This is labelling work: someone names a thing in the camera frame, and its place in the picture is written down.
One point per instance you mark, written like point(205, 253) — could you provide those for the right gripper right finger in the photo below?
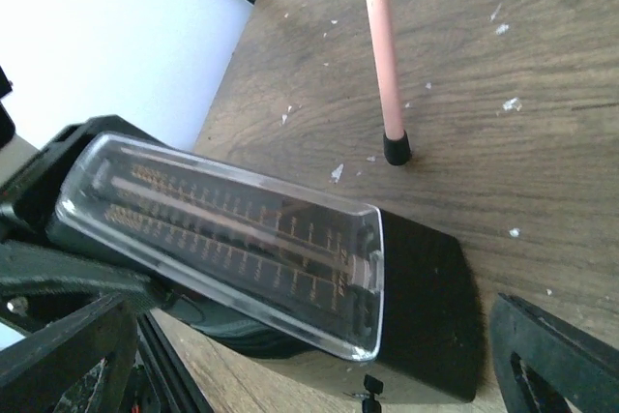
point(544, 364)

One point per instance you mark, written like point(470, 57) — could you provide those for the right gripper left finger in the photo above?
point(37, 371)

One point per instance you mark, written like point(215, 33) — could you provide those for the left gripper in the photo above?
point(30, 183)

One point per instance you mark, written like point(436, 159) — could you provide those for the black metronome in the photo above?
point(432, 347)

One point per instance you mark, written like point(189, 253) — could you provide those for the pink music stand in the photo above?
point(396, 147)

